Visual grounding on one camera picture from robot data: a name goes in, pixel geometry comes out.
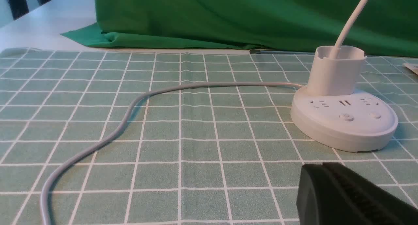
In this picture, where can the green backdrop cloth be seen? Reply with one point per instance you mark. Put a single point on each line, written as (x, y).
(384, 27)

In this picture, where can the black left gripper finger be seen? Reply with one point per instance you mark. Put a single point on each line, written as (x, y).
(332, 194)

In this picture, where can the green checkered tablecloth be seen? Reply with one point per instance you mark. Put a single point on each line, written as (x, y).
(213, 156)

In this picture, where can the white desk lamp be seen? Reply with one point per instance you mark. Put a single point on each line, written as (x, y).
(331, 111)

